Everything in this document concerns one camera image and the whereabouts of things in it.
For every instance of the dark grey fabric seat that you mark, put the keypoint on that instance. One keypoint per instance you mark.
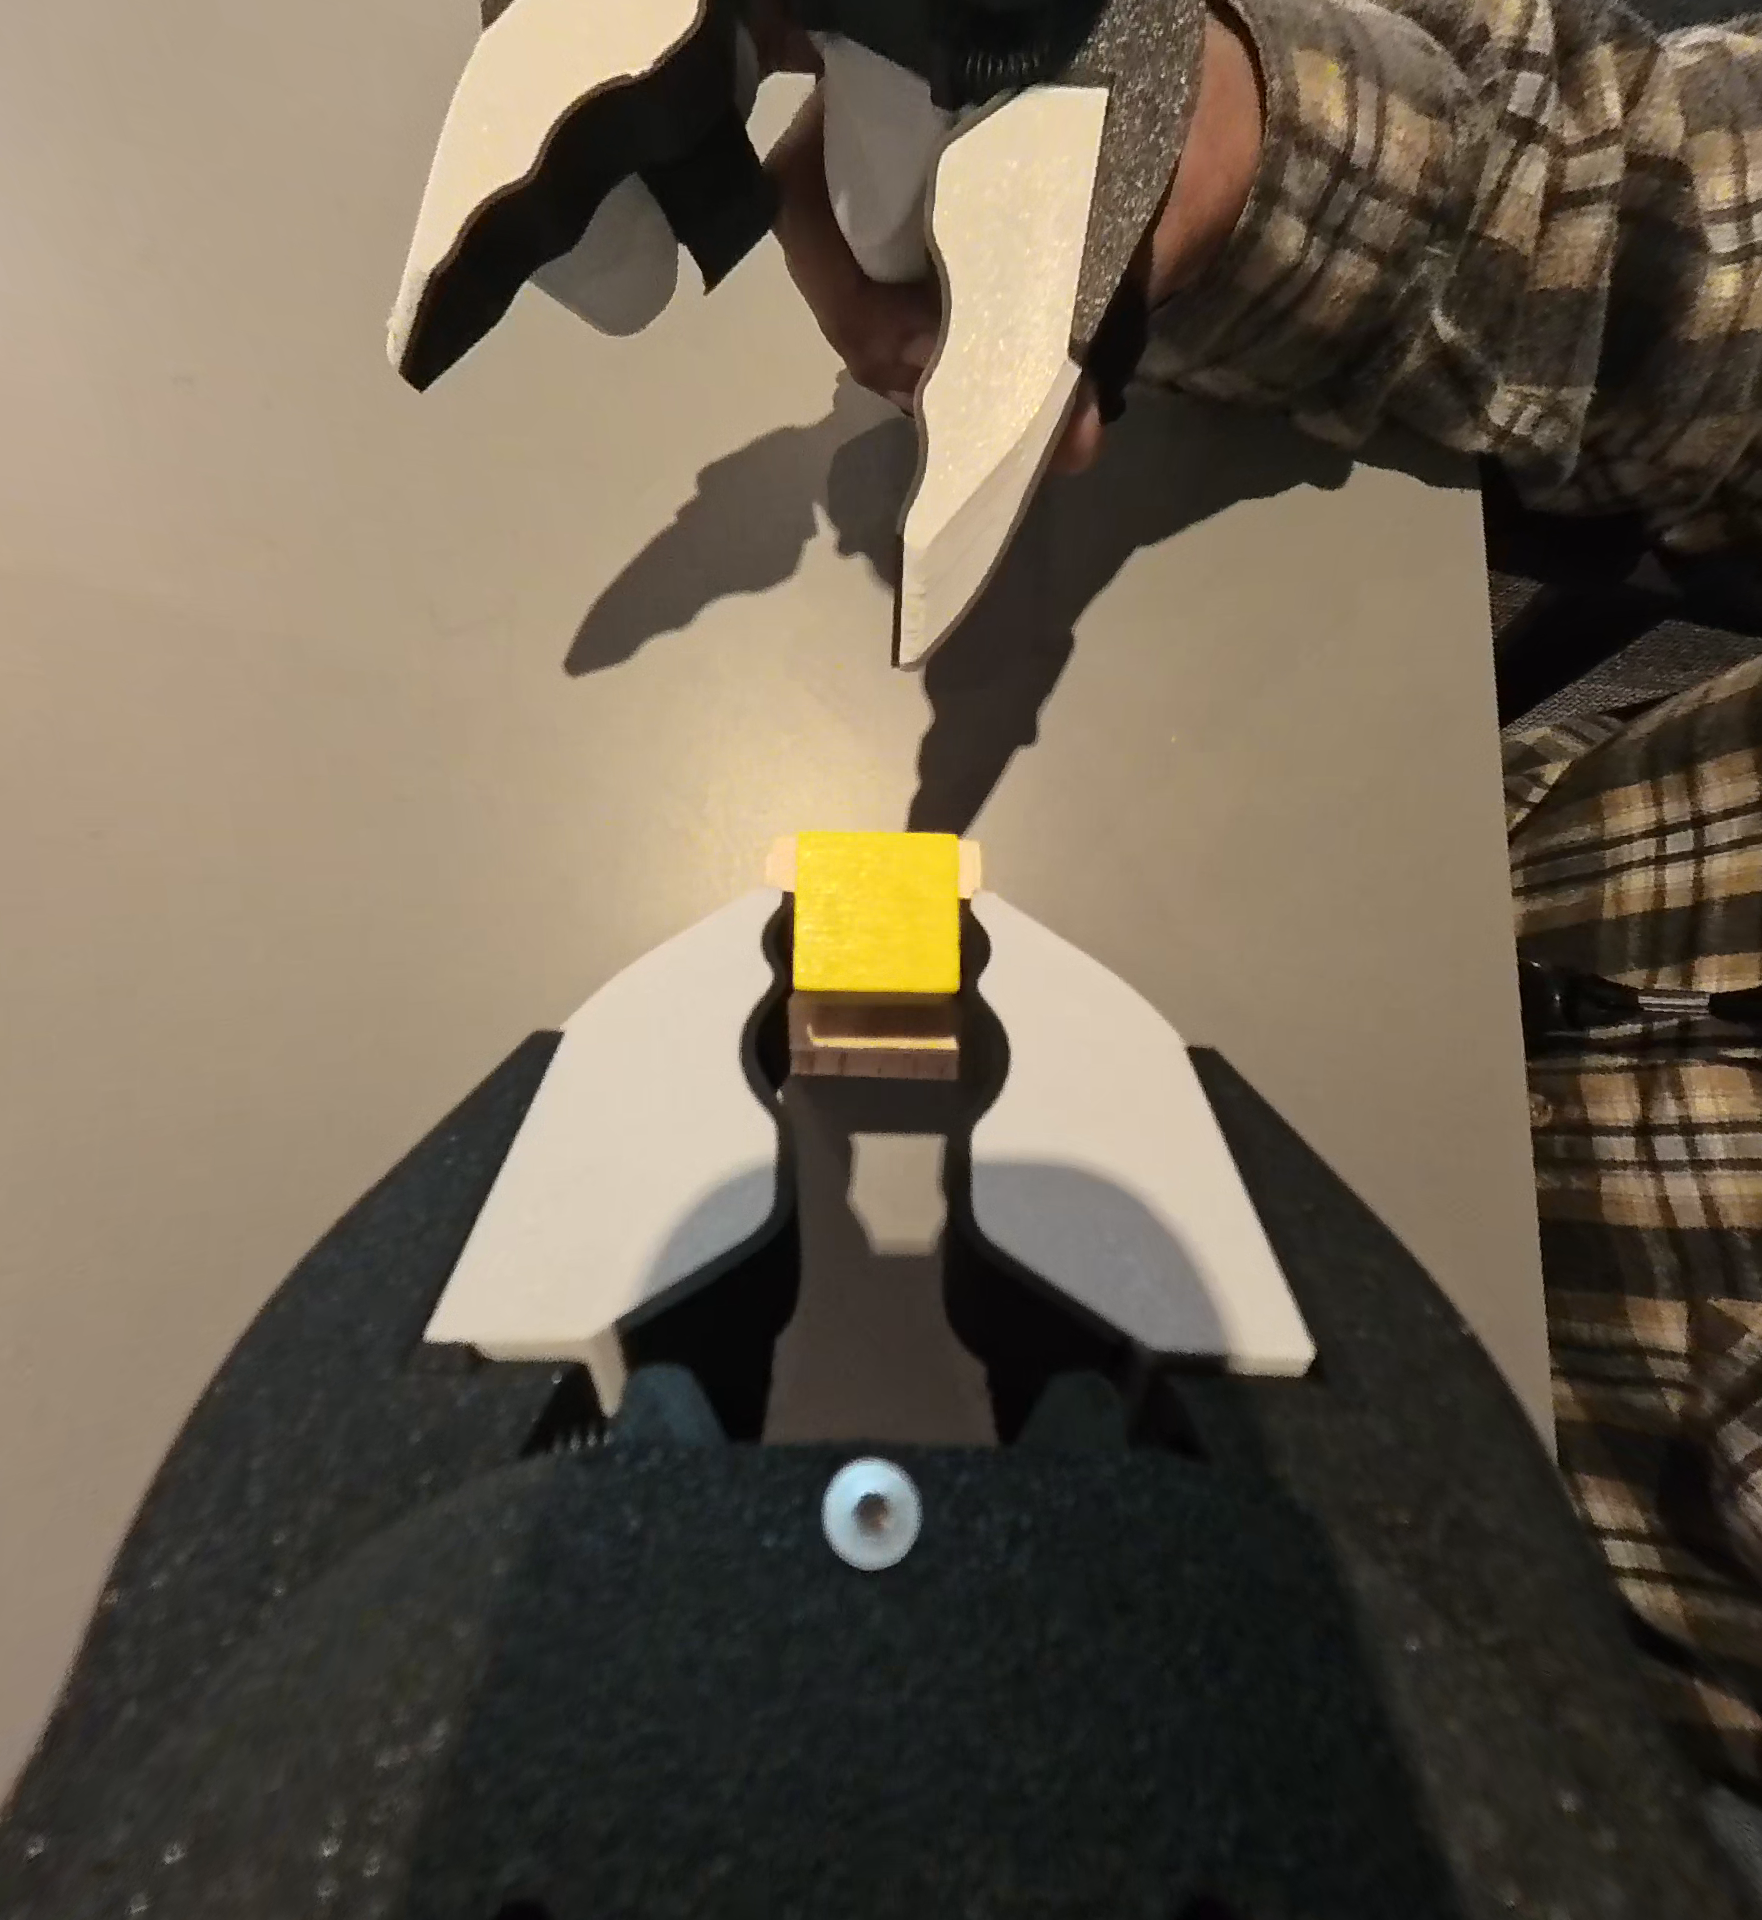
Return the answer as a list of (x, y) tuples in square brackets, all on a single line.
[(1598, 629)]

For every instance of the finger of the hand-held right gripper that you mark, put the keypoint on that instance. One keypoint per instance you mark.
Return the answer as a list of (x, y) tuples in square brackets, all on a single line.
[(1010, 305), (523, 148)]

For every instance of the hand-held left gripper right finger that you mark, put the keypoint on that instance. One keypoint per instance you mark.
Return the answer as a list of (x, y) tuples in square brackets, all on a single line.
[(1120, 1188)]

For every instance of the person's plaid shirt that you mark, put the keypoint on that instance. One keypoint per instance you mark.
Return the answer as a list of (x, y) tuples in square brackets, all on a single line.
[(1672, 1200)]

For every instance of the person's right forearm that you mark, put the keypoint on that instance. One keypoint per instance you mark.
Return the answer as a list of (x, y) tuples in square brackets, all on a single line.
[(1499, 222)]

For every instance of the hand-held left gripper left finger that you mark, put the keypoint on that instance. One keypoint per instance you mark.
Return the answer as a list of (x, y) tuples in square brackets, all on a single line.
[(625, 1171)]

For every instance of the yellow and brown wooden cube block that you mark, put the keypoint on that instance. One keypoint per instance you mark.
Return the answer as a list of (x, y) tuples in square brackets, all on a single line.
[(883, 916)]

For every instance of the person's right hand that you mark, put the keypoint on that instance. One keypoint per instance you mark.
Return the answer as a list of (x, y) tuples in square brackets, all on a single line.
[(864, 327)]

